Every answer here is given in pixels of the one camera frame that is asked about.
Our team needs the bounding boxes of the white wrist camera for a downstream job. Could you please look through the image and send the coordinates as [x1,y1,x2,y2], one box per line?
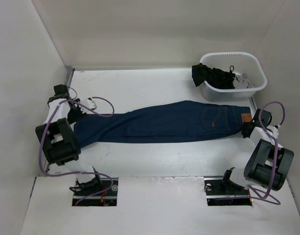
[79,97,97,113]
[269,125,279,139]

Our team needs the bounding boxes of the grey white garment in basket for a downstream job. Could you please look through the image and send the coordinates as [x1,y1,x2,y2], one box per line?
[232,73,255,89]

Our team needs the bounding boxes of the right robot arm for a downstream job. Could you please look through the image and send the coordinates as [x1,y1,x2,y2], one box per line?
[220,109,294,194]

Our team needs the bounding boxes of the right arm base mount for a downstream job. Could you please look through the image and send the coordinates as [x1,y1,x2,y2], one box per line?
[204,168,252,206]

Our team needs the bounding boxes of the white plastic laundry basket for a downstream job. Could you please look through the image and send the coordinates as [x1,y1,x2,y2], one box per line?
[199,51,267,102]

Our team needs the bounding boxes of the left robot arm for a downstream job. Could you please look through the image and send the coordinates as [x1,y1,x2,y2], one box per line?
[35,84,103,195]

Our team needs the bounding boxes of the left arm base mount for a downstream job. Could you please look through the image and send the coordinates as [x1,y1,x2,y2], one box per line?
[69,174,119,207]

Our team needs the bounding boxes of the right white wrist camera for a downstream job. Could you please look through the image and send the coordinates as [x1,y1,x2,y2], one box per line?
[269,125,279,139]

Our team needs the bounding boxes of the black garment in basket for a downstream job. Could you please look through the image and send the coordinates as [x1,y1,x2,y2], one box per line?
[191,63,235,90]

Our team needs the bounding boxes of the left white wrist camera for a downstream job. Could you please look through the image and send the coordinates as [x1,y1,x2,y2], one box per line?
[79,97,97,113]

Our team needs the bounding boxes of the dark blue denim trousers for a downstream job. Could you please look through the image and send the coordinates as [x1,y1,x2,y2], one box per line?
[74,100,251,148]

